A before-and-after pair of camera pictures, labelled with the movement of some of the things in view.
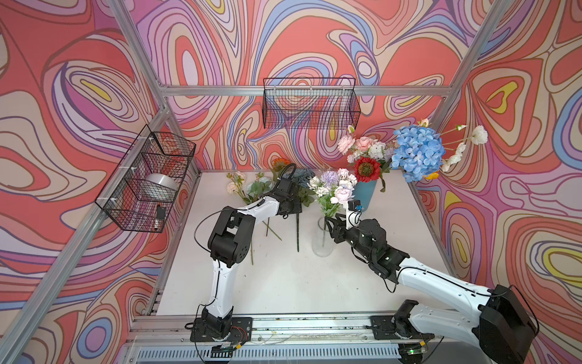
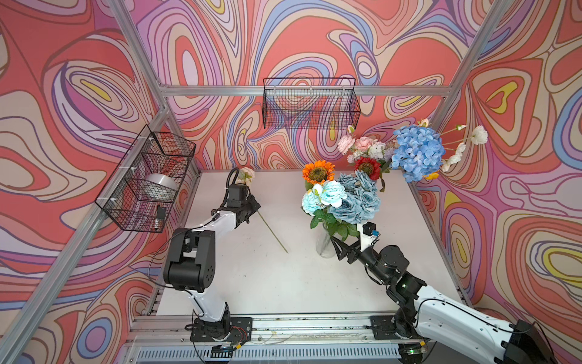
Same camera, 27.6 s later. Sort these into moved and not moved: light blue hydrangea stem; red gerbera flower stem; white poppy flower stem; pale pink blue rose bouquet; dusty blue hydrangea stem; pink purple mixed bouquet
Moved: pale pink blue rose bouquet; dusty blue hydrangea stem
Not moved: red gerbera flower stem; light blue hydrangea stem; pink purple mixed bouquet; white poppy flower stem
